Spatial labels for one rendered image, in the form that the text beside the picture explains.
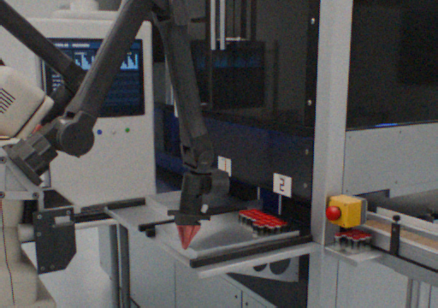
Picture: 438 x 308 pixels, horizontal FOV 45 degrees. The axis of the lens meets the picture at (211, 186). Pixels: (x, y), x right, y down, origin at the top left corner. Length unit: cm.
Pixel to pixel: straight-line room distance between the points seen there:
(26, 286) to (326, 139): 87
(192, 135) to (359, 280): 72
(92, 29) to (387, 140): 120
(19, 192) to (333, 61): 85
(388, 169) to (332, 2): 53
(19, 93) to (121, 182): 105
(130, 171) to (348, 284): 107
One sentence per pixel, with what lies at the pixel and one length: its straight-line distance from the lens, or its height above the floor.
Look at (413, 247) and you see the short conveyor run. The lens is 148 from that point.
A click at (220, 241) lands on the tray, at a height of 88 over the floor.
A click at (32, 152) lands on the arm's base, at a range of 118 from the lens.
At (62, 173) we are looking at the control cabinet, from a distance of 221.
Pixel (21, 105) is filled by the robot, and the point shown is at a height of 130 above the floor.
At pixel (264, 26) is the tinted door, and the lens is 172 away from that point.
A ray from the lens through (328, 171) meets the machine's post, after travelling 151.
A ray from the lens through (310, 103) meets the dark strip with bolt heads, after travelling 154.
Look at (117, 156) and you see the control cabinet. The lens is 226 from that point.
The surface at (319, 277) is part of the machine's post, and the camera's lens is 160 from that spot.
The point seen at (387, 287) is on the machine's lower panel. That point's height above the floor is 68.
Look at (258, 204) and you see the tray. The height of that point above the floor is 90.
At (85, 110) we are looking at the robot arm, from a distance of 121.
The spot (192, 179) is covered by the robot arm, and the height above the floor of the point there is 110.
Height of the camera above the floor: 141
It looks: 14 degrees down
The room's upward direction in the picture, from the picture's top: straight up
